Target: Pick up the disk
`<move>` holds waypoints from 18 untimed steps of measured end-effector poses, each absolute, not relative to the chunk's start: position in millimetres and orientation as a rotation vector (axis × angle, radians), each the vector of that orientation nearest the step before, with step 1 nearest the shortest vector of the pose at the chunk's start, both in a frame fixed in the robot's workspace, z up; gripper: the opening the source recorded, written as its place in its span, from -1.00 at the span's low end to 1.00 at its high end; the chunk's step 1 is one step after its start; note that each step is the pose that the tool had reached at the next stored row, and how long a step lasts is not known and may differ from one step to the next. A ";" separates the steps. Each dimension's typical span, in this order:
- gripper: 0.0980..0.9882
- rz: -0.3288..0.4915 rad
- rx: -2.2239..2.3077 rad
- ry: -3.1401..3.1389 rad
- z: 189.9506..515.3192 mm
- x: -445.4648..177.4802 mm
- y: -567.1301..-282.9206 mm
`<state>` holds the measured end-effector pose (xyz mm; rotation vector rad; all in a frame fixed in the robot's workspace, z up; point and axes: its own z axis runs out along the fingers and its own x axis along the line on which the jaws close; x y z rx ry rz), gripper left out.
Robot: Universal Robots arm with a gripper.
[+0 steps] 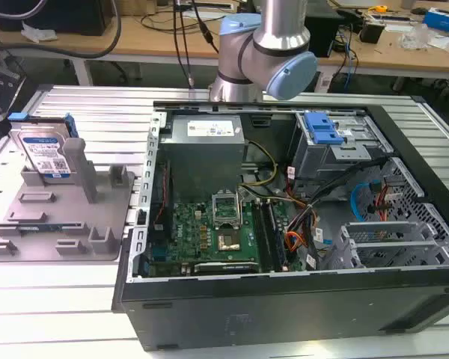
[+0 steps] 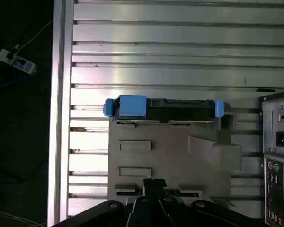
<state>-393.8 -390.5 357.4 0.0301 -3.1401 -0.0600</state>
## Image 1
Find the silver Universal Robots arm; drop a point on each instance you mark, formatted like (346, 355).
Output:
(263, 48)

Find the silver disk bay cage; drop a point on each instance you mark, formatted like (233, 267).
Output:
(333, 153)

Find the hard disk in blue carrier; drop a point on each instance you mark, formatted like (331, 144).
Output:
(46, 149)

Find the grey power supply unit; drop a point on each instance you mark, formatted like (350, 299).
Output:
(204, 157)

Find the green motherboard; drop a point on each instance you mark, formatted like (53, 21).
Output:
(194, 232)

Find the CPU socket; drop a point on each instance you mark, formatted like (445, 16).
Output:
(228, 242)

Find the black RAM slot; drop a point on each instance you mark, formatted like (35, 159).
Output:
(261, 235)
(275, 235)

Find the black graphics card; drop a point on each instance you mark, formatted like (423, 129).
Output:
(226, 267)

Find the blue drive bay latch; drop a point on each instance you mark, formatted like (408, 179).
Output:
(323, 129)

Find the black open PC case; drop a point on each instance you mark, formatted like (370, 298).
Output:
(284, 306)

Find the wooden desk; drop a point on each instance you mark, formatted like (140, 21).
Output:
(134, 37)

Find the grey parts rack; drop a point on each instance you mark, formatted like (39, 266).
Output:
(56, 213)

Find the black computer tower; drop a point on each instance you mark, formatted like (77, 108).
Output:
(323, 31)

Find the RAM stick in rack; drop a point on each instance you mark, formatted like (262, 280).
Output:
(41, 226)

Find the black equipment box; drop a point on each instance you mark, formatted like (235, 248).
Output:
(56, 15)

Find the clear plastic bag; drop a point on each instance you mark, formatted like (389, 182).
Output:
(415, 37)

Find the black machine part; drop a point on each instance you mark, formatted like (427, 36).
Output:
(0, 89)

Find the blue cardboard box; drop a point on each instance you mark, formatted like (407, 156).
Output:
(444, 19)

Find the silver expansion slot bracket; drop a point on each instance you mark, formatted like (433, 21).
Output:
(378, 226)
(393, 245)

